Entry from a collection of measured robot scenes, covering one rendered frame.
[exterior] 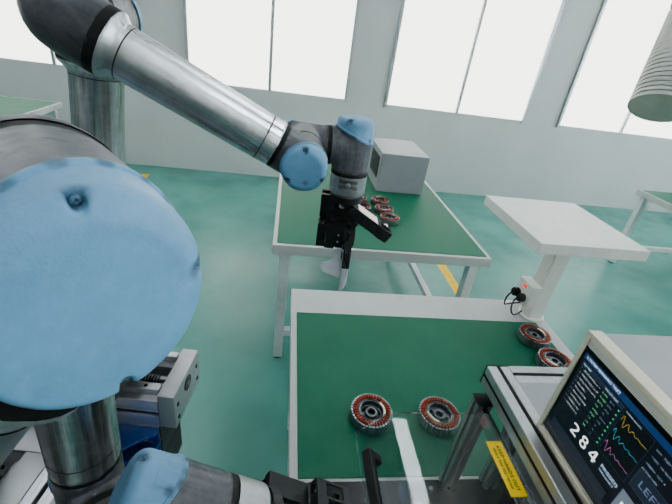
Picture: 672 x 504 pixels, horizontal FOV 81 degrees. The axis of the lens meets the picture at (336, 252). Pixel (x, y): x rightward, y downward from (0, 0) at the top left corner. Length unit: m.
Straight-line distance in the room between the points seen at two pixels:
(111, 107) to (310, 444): 0.85
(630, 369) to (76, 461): 0.65
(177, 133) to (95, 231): 4.91
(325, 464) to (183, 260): 0.88
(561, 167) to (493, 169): 0.93
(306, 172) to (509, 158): 5.13
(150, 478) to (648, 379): 0.57
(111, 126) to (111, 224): 0.63
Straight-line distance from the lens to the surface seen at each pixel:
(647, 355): 0.69
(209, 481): 0.49
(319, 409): 1.16
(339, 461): 1.08
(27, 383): 0.24
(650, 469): 0.64
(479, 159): 5.51
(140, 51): 0.66
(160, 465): 0.48
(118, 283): 0.22
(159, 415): 0.92
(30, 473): 0.91
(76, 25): 0.67
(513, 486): 0.77
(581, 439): 0.72
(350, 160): 0.78
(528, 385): 0.86
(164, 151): 5.21
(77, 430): 0.51
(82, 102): 0.83
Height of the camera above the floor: 1.64
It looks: 29 degrees down
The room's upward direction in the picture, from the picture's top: 8 degrees clockwise
